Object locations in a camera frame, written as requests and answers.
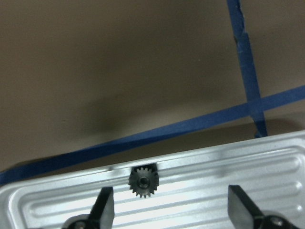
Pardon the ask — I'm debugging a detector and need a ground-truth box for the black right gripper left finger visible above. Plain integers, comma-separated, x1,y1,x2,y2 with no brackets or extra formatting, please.
62,187,115,229

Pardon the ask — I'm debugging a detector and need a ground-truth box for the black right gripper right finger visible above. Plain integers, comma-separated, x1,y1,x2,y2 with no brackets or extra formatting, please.
228,185,298,229

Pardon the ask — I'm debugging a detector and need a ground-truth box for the black gear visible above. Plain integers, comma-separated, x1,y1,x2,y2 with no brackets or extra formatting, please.
128,164,159,198

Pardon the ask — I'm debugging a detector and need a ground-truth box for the silver ribbed metal tray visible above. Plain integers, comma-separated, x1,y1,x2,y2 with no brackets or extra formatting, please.
0,131,305,229

